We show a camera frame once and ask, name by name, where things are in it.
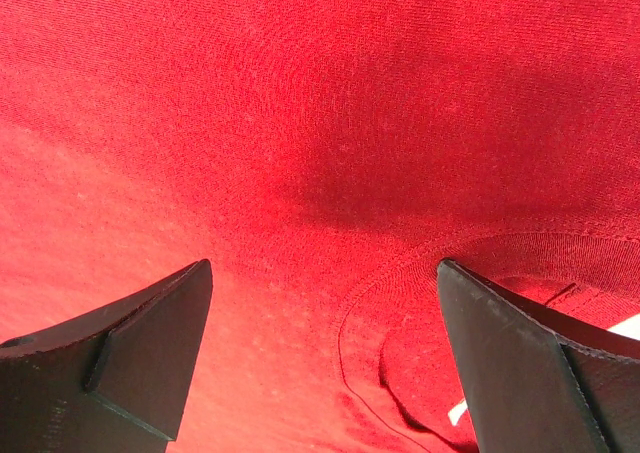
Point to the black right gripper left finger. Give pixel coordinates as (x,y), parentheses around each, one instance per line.
(115,379)

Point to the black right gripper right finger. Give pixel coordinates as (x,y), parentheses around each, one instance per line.
(534,379)

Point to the red t shirt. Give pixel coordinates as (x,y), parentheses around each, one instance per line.
(324,155)

